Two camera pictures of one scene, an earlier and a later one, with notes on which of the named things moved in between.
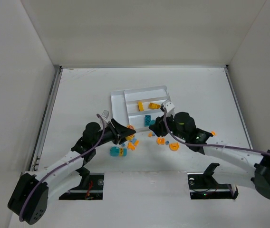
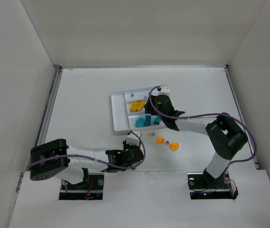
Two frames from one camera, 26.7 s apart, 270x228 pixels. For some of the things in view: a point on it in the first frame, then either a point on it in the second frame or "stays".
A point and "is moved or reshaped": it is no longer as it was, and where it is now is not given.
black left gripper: x=113 y=131 → x=127 y=146
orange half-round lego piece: x=173 y=147 stays
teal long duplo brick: x=147 y=120 stays
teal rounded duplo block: x=114 y=151 is moved or reshaped
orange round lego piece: x=160 y=140 stays
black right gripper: x=162 y=124 → x=151 y=109
